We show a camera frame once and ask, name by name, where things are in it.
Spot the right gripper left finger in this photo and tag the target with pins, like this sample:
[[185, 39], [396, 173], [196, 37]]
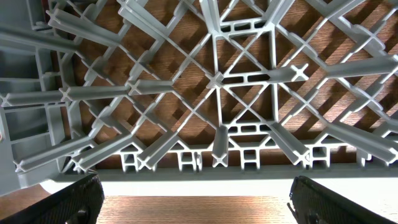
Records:
[[80, 202]]

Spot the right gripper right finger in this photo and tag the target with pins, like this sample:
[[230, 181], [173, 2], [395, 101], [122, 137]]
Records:
[[311, 202]]

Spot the grey dishwasher rack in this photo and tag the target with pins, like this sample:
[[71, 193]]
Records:
[[163, 98]]

